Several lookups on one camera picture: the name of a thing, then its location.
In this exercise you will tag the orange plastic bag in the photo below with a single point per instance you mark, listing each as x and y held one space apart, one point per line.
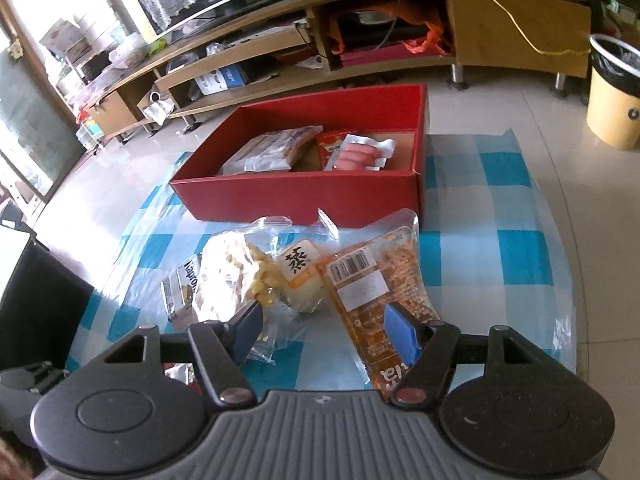
435 35

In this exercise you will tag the printed cardboard carton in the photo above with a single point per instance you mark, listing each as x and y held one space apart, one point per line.
65 40

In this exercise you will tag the yellow trash bin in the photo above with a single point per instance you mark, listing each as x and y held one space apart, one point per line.
610 115

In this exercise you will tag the wooden television stand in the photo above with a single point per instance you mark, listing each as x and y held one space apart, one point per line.
500 25

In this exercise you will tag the silver media player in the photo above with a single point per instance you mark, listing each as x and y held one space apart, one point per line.
270 35

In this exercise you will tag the black flat cooker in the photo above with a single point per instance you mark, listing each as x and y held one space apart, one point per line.
360 35

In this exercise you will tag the white steamed cake packet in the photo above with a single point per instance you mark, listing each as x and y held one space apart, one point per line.
305 290

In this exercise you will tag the small plastic drawer unit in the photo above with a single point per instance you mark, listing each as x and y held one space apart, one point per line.
90 132

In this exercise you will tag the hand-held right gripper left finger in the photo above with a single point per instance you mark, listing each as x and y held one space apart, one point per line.
247 331

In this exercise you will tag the crumpled white bag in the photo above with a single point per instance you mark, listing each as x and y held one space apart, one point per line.
157 110

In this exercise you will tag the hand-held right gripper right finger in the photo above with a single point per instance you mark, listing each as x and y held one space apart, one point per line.
400 331

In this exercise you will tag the white and blue box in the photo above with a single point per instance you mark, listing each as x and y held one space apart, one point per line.
220 80

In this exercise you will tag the blue checkered tablecloth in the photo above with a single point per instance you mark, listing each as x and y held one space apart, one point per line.
475 260

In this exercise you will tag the clear sausage packet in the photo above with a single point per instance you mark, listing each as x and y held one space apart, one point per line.
361 155

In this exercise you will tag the black storage shelf rack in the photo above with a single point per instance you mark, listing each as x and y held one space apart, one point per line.
615 0

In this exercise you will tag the small white printed packet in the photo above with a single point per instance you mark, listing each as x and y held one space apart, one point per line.
180 285

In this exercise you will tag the clear bag of yellow waffles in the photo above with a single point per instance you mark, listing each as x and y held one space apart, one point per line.
225 270

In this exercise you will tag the black furniture piece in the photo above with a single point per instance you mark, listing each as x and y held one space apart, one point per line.
40 300

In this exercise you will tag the silver snack packet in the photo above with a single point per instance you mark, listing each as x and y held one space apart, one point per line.
260 155
304 137

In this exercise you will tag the red cardboard box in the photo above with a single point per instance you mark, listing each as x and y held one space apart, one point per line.
300 195

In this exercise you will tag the red flat box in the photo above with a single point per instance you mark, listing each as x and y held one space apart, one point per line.
390 55

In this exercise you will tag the orange-brown snack packet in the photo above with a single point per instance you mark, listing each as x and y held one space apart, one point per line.
370 280

